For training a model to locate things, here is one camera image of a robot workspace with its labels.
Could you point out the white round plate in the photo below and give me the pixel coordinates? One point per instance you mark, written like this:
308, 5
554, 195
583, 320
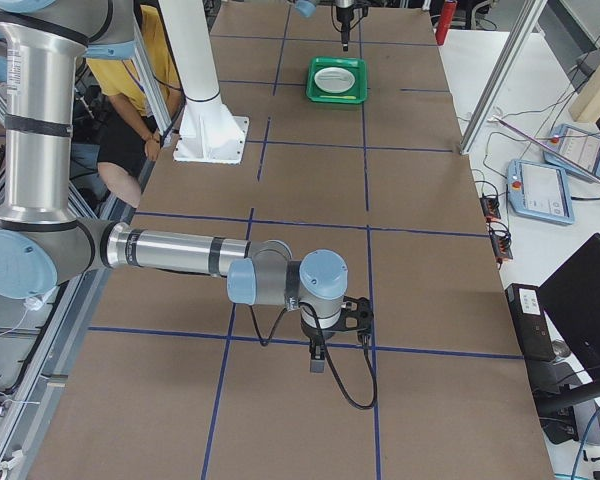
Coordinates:
334, 87

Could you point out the far blue teach pendant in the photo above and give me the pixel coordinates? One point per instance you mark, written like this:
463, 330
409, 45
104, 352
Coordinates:
578, 145

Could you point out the green plastic tray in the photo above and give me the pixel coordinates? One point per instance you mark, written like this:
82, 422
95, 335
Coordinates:
356, 66

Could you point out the orange electronics board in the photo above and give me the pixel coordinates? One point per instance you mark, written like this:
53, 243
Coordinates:
501, 245
490, 207

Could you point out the black monitor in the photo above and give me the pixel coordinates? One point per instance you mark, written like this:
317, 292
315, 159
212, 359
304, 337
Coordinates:
571, 299

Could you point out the person in yellow shirt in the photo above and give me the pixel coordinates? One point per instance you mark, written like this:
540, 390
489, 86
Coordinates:
131, 135

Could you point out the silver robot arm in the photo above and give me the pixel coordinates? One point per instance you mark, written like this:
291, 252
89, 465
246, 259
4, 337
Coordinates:
43, 244
307, 7

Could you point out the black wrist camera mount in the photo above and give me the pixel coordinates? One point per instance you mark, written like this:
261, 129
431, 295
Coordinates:
357, 316

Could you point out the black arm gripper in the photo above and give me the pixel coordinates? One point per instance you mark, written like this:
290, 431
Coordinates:
313, 332

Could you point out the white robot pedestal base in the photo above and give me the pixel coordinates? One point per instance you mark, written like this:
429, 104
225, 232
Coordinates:
208, 132

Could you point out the yellow plastic spoon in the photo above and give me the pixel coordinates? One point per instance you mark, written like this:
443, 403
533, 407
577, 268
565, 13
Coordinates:
338, 97

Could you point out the red cylinder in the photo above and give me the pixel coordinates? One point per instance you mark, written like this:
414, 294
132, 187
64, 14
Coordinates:
445, 19

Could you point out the blue teach pendant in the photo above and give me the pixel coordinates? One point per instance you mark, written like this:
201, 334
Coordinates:
540, 191
578, 145

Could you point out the near blue teach pendant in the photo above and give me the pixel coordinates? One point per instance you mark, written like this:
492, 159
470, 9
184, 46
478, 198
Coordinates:
540, 191

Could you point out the pale mint plastic fork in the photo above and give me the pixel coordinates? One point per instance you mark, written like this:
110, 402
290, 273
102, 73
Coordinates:
333, 77

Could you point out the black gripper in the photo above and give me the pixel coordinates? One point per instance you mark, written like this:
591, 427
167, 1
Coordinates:
344, 16

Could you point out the black computer box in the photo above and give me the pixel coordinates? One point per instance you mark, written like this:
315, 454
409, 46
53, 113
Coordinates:
529, 322

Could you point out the aluminium frame post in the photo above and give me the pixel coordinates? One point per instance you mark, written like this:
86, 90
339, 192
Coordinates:
512, 48

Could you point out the wooden board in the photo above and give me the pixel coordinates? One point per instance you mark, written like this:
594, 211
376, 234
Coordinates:
586, 107

